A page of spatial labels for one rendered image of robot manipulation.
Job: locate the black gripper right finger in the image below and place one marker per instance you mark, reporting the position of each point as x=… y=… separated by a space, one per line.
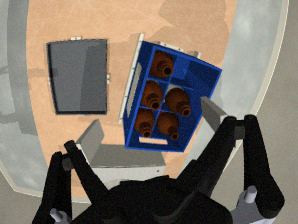
x=261 y=200

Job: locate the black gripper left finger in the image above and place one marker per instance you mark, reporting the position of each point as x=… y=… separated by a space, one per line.
x=56 y=199

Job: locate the blue plastic crate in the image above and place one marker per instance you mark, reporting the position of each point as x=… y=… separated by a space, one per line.
x=197 y=75

